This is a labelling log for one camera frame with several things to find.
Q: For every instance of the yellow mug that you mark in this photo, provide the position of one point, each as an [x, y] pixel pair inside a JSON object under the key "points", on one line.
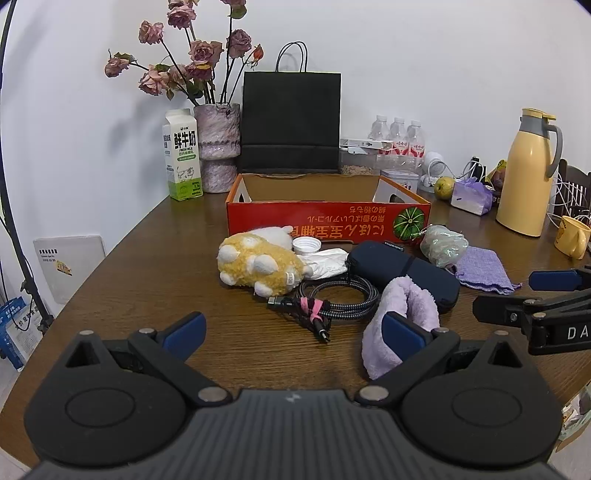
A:
{"points": [[572, 235]]}

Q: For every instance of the navy zip case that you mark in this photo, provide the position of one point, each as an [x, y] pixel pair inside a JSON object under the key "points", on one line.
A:
{"points": [[392, 265]]}

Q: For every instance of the green apple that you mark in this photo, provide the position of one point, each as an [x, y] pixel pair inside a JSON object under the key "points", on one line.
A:
{"points": [[444, 188]]}

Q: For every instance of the yellow plush toy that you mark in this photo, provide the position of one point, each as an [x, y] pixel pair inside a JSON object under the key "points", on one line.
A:
{"points": [[258, 267]]}

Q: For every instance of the white board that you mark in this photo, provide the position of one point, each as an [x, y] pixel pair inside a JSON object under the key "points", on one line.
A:
{"points": [[69, 270]]}

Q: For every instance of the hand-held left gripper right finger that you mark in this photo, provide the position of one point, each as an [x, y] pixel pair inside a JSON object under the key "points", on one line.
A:
{"points": [[401, 331]]}

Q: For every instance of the black paper bag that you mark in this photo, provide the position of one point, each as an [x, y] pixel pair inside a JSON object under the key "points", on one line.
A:
{"points": [[291, 120]]}

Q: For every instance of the dark wooden chair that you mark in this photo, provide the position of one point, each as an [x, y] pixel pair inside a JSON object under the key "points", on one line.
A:
{"points": [[575, 177]]}

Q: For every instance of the white cloth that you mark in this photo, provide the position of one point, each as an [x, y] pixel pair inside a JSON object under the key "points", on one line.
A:
{"points": [[330, 263]]}

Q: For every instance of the clear plastic bag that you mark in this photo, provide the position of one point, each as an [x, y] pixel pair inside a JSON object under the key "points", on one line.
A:
{"points": [[443, 247]]}

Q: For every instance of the black light stand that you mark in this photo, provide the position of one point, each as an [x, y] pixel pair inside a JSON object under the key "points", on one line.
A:
{"points": [[21, 258]]}

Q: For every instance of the purple fluffy towel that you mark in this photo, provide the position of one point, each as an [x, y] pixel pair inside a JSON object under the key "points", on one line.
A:
{"points": [[411, 295]]}

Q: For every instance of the small printed tin box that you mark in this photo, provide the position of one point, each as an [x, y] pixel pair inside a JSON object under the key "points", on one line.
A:
{"points": [[399, 180]]}

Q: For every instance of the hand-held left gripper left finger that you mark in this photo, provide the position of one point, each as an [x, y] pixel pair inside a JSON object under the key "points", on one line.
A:
{"points": [[189, 330]]}

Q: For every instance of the dried pink rose bouquet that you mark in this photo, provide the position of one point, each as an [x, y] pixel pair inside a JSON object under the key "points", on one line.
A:
{"points": [[203, 50]]}

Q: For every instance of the black charger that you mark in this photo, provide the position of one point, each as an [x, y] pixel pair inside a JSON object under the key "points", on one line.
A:
{"points": [[473, 168]]}

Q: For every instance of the small white fan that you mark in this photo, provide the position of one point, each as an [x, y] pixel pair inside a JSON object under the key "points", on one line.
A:
{"points": [[434, 166]]}

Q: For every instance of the clear water bottle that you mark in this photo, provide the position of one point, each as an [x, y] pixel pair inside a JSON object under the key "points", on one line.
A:
{"points": [[415, 138], [379, 129], [398, 134]]}

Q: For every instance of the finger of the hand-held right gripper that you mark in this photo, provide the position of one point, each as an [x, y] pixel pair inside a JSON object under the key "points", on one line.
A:
{"points": [[554, 279], [498, 308]]}

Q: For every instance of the white green milk carton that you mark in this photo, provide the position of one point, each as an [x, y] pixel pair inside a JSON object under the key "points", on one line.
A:
{"points": [[184, 157]]}

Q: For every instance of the mottled purple vase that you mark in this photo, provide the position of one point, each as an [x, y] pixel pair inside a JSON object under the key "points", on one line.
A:
{"points": [[217, 134]]}

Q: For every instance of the colourful snack bag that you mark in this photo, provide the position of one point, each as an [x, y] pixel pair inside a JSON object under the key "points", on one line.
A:
{"points": [[497, 177]]}

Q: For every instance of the purple knitted cloth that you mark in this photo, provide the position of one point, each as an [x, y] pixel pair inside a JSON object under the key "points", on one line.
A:
{"points": [[485, 272]]}

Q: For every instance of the white bottle cap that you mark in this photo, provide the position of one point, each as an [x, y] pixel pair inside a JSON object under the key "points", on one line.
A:
{"points": [[305, 244]]}

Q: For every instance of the clear container of seeds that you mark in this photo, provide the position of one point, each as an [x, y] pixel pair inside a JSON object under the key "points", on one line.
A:
{"points": [[355, 164]]}

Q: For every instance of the orange cardboard box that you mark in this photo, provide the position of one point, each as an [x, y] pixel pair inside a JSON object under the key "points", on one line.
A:
{"points": [[277, 221]]}

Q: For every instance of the purple tissue pack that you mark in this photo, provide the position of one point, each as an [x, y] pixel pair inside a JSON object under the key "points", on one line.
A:
{"points": [[471, 196]]}

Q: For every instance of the yellow thermos jug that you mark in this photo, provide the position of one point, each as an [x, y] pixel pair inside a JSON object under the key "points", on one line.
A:
{"points": [[526, 184]]}

